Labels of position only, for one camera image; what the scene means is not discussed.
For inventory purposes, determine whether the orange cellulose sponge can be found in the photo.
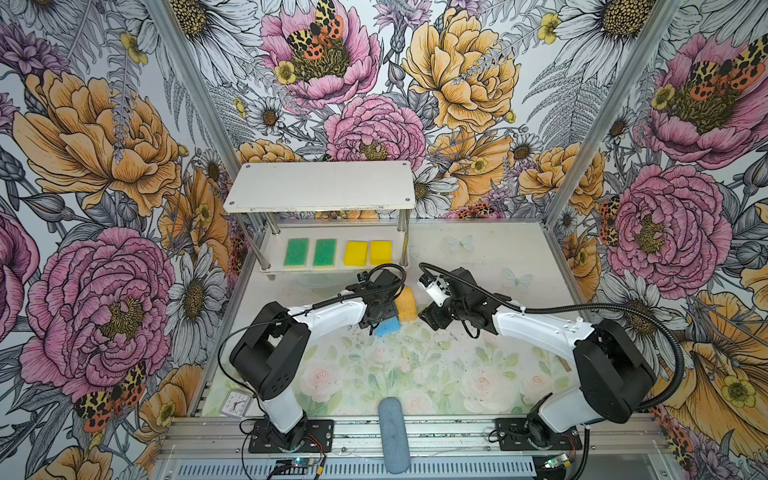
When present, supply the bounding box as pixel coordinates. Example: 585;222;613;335
395;286;419;322

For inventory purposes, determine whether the green yellow sponge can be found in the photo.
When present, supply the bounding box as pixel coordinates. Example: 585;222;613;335
283;238;310;268
312;239;337;269

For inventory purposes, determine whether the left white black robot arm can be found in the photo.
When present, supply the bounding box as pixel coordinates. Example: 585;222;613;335
229;263;407;444

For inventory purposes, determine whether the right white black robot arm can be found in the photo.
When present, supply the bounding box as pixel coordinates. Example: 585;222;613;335
419;262;657;449

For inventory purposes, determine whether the white two-tier metal shelf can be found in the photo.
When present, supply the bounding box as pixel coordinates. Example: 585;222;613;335
224;161;416;275

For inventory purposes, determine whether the blue cellulose sponge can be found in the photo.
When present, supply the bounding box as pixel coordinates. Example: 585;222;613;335
373;317;401;337

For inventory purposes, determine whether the grey oval pad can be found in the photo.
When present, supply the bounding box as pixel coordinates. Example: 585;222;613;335
378;397;411;475

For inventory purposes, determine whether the small white alarm clock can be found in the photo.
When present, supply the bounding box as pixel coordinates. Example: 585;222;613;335
220;390;253;419

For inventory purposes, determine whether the green circuit board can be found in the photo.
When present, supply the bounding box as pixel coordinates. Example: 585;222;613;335
271;457;325;475

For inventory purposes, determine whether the left black thin cable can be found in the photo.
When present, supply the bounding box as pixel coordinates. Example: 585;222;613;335
217;263;408;421

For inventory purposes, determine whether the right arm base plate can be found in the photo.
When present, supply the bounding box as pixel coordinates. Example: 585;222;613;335
494;416;583;451

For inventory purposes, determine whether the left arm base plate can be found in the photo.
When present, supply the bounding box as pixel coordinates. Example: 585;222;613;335
247;418;335;454

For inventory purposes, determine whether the right black corrugated cable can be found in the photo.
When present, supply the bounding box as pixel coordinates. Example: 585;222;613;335
418;262;686;414

